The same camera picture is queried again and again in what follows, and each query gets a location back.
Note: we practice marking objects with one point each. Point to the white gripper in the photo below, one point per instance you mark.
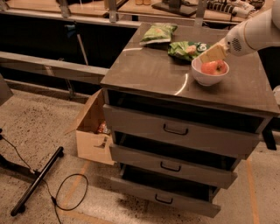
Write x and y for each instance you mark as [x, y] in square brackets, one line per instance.
[234, 44]

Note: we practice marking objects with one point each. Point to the red apple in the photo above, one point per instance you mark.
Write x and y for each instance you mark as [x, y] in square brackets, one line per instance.
[217, 67]

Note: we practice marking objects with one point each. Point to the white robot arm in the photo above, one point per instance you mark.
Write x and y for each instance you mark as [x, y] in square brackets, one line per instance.
[259, 32]

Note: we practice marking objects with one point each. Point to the white ceramic bowl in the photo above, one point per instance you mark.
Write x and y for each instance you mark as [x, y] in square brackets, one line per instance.
[205, 79]

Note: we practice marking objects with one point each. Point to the green chip bag front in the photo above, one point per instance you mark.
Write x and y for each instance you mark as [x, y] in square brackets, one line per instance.
[187, 50]

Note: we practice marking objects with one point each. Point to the green chip bag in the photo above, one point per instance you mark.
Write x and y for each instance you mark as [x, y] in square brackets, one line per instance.
[158, 33]
[187, 50]

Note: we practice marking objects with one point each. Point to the white power strip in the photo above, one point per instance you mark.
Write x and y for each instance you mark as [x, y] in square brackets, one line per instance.
[236, 8]

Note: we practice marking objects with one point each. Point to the green chip bag rear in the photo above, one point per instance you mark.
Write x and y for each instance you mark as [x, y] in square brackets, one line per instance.
[158, 33]

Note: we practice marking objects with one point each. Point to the black monitor base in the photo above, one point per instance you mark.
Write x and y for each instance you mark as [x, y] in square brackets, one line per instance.
[178, 7]

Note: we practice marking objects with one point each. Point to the grey drawer cabinet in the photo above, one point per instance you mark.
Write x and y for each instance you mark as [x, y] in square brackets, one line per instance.
[148, 80]

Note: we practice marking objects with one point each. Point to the top grey drawer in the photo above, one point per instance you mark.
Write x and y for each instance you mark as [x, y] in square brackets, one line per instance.
[226, 142]

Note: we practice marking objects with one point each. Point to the grey drawer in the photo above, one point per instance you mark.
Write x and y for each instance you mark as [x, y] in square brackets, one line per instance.
[226, 142]
[170, 199]
[173, 167]

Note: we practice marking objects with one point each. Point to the middle grey drawer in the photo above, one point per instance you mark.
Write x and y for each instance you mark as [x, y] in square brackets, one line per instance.
[173, 167]

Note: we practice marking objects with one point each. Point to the metal railing beam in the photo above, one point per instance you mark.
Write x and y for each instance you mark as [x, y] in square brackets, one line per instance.
[54, 68]

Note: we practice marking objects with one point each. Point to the bottom grey drawer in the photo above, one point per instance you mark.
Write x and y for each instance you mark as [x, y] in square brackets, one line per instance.
[170, 199]

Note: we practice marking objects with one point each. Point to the cardboard box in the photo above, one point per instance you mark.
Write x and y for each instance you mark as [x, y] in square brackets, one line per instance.
[92, 143]

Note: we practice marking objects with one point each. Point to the black stand leg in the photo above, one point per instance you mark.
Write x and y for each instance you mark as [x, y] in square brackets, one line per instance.
[20, 206]

